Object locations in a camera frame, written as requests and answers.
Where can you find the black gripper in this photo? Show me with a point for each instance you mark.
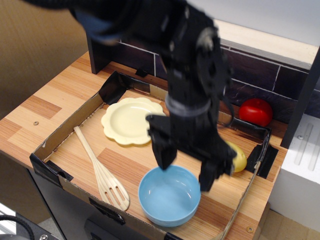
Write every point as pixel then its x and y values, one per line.
pixel 196 136

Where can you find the light blue bowl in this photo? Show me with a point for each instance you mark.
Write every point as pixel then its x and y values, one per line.
pixel 170 197

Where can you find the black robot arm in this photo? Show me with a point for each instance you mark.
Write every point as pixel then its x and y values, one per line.
pixel 197 72

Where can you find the cream scalloped plate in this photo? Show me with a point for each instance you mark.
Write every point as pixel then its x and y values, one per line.
pixel 125 121

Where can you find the cardboard fence with black tape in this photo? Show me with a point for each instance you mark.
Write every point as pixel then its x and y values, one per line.
pixel 234 209

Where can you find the wooden slotted spatula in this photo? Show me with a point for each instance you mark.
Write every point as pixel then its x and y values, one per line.
pixel 110 189

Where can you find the red tomato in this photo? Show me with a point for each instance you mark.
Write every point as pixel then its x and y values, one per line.
pixel 256 111

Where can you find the white foam block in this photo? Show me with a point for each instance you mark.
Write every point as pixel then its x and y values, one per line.
pixel 296 192

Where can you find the dark tiled backsplash shelf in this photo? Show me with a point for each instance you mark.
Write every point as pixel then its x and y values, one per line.
pixel 250 62

